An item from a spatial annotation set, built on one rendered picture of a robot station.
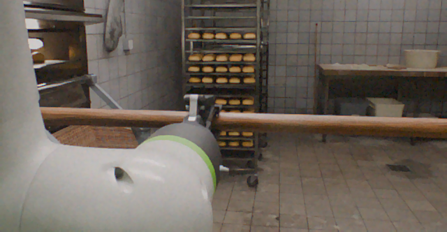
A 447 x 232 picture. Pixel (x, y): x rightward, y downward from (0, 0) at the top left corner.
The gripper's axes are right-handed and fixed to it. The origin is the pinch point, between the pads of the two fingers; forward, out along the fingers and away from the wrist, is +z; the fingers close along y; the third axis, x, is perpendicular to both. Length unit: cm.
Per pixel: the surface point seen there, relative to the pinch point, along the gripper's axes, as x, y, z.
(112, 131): -81, 42, 147
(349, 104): 106, 73, 426
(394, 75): 153, 35, 413
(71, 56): -104, -1, 148
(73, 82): -61, 3, 70
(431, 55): 201, 12, 437
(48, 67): -98, 2, 115
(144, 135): -40, 26, 83
